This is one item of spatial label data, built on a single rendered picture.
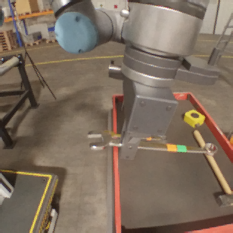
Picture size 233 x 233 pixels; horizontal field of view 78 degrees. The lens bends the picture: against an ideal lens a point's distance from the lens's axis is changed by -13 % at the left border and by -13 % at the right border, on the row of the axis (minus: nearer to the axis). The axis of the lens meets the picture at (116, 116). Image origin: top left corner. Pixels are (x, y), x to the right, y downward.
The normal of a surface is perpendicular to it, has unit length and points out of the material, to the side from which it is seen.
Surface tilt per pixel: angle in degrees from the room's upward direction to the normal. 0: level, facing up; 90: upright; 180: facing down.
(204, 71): 90
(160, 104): 90
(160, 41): 87
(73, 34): 94
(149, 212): 0
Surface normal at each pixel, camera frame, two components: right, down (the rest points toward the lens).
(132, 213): -0.04, -0.80
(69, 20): -0.33, 0.63
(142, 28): -0.61, 0.38
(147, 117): 0.00, 0.59
